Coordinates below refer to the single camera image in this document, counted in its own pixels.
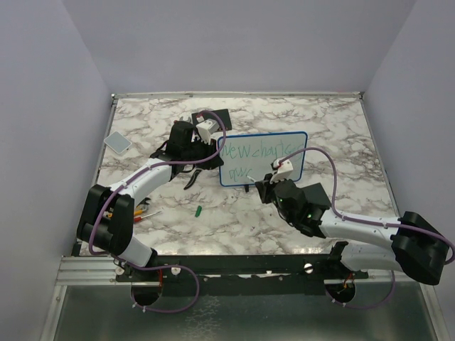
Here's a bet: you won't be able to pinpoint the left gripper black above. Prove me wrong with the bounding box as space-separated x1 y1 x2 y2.
183 135 224 170

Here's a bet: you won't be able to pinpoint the blue framed whiteboard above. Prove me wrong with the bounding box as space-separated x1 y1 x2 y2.
218 131 308 187

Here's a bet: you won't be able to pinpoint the green marker cap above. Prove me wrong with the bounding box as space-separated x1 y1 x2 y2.
195 205 202 217

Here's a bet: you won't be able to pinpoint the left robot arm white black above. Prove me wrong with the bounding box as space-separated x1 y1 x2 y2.
77 116 226 281

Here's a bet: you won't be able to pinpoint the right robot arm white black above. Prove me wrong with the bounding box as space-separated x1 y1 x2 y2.
255 174 449 286

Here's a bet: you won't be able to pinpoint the black rectangular block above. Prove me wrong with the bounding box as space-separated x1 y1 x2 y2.
302 183 331 210

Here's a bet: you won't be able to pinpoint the small white square device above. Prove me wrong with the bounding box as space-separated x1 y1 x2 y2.
104 131 132 155

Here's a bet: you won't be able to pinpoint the black handled pliers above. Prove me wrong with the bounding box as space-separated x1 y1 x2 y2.
183 168 203 190

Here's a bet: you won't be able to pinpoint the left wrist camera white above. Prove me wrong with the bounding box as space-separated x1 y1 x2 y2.
196 112 220 144

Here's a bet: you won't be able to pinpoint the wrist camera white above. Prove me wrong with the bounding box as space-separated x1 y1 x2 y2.
269 158 294 183
196 112 220 144

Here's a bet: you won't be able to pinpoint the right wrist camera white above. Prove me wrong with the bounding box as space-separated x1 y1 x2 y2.
269 158 294 183

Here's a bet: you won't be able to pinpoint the black network switch box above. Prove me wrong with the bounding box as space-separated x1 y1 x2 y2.
191 109 232 131

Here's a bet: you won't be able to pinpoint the orange handled screwdriver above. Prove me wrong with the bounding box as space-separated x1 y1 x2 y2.
134 210 161 223

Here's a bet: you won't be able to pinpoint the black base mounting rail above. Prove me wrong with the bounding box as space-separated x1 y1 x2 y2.
116 254 368 297

